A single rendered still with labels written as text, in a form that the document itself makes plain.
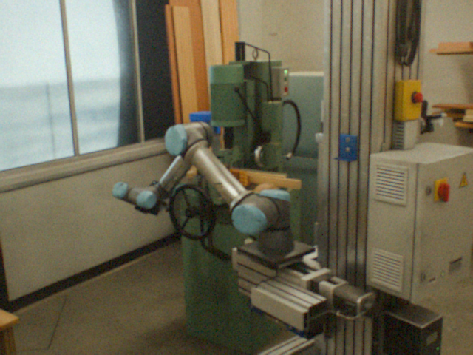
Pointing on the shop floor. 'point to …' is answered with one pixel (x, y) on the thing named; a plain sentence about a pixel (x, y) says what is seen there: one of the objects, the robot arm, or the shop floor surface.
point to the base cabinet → (223, 290)
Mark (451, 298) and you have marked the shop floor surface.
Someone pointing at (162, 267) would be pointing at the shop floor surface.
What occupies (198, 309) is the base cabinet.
